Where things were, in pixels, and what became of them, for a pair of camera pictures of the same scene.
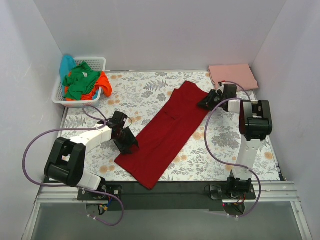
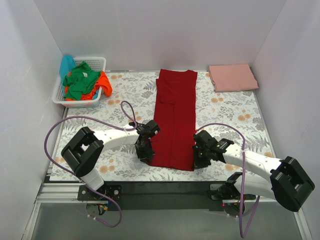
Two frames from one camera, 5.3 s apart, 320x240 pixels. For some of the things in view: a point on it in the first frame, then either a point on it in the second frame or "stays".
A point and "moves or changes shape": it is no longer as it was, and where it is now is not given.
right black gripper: [213, 99] to [200, 157]
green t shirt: [80, 80] stays
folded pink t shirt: [241, 74] stays
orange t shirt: [103, 83] stays
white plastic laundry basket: [97, 64] stays
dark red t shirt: [160, 145] moves or changes shape
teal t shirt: [67, 63] stays
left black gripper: [124, 141] to [144, 152]
